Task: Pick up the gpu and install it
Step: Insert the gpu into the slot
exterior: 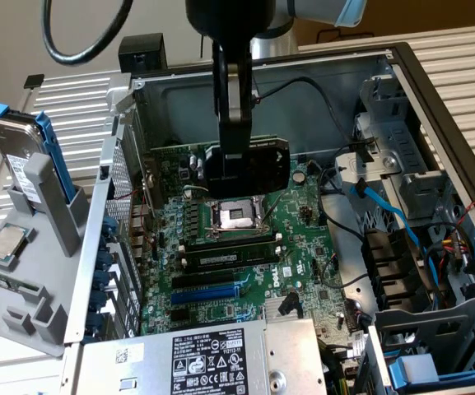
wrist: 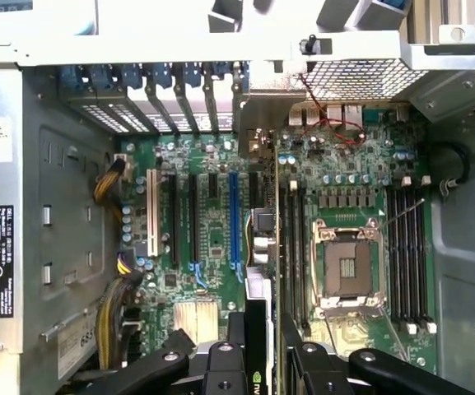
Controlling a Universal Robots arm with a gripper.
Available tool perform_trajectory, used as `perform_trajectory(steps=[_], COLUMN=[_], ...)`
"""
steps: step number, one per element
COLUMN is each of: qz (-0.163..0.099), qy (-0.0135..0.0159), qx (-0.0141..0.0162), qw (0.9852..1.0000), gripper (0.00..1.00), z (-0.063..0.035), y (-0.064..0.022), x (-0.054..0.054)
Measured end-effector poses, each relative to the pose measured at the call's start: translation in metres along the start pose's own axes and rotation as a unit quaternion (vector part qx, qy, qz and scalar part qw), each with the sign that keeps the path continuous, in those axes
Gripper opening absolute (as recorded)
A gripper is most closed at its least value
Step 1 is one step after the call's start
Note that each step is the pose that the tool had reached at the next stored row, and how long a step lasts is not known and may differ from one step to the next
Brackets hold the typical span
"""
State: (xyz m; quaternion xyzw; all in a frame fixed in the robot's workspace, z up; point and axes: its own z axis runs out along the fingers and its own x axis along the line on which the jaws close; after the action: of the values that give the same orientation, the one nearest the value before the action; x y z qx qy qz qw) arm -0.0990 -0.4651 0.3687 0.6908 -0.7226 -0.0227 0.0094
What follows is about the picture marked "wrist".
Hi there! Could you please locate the open grey PC case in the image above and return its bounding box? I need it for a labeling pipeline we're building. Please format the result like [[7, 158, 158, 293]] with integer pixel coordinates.
[[0, 24, 475, 395]]

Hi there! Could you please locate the black case knob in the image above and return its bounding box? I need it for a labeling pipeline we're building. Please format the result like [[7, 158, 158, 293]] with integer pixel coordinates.
[[298, 36, 319, 57]]

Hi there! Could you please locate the silver chipset heatsink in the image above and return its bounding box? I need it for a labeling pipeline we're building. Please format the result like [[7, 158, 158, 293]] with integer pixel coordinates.
[[174, 300, 220, 345]]

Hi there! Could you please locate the black angled wire plug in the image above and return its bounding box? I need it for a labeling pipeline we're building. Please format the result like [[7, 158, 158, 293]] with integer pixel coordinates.
[[165, 328, 198, 353]]

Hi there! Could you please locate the short yellow-black wire bundle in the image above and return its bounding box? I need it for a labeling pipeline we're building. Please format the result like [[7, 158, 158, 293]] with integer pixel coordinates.
[[92, 154, 134, 219]]

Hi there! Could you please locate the blue expansion slot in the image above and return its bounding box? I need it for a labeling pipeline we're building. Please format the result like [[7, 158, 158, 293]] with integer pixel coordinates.
[[227, 171, 241, 268]]

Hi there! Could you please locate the thick yellow-black wire bundle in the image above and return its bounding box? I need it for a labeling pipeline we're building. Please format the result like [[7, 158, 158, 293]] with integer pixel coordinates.
[[95, 250, 143, 371]]

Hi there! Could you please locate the thin red wire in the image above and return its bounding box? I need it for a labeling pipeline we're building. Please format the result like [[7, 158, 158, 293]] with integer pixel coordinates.
[[298, 73, 368, 145]]

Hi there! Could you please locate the metal socket cover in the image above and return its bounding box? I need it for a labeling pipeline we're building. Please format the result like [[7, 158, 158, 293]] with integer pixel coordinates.
[[317, 295, 412, 365]]

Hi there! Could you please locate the empty black RAM slot row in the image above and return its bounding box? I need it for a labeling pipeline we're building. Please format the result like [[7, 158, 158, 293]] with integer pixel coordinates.
[[387, 174, 438, 335]]

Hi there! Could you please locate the black looped cable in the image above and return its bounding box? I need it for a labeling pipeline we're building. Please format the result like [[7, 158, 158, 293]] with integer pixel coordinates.
[[428, 142, 471, 198]]

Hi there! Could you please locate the white expansion slot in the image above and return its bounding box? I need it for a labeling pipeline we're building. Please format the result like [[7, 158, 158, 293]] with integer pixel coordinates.
[[145, 168, 159, 257]]

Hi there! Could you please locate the CPU socket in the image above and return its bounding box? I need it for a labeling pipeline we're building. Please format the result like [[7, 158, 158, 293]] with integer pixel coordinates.
[[310, 217, 389, 318]]

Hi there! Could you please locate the green Dell motherboard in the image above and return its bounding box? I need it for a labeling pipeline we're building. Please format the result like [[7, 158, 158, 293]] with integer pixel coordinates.
[[115, 102, 438, 375]]

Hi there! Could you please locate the thin metal locking lever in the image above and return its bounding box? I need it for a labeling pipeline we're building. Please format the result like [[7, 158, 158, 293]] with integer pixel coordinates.
[[379, 197, 426, 230]]

